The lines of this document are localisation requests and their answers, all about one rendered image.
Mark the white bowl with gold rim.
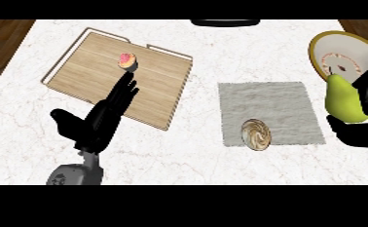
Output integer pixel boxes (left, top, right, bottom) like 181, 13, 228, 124
308, 30, 368, 83

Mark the pink frosted cupcake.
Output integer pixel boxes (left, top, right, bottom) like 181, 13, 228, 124
117, 52, 141, 73

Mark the grey placemat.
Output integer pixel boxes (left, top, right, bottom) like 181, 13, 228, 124
218, 81, 328, 147

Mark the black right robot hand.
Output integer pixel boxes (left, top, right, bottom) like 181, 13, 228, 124
325, 69, 368, 148

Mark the black appliance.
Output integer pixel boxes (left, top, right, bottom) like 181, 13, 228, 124
189, 19, 262, 28

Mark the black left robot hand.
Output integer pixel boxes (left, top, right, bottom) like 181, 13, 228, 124
49, 71, 141, 156

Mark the wooden cutting board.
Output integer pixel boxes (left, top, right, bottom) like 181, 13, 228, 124
40, 26, 194, 132

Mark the brown swirl pastry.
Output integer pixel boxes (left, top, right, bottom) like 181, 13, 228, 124
240, 118, 274, 152

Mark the green pear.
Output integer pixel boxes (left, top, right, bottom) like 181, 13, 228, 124
324, 66, 368, 124

